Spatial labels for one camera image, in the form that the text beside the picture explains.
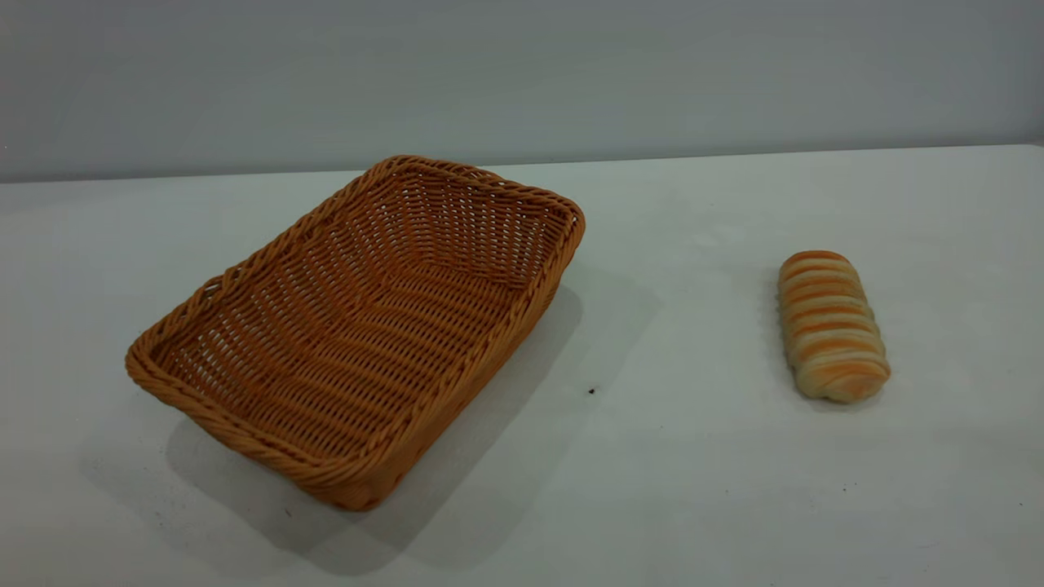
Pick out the orange woven wicker basket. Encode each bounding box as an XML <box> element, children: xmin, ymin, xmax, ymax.
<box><xmin>125</xmin><ymin>154</ymin><xmax>586</xmax><ymax>513</ymax></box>

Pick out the striped bread roll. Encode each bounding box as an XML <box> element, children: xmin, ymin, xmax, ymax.
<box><xmin>776</xmin><ymin>249</ymin><xmax>891</xmax><ymax>404</ymax></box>

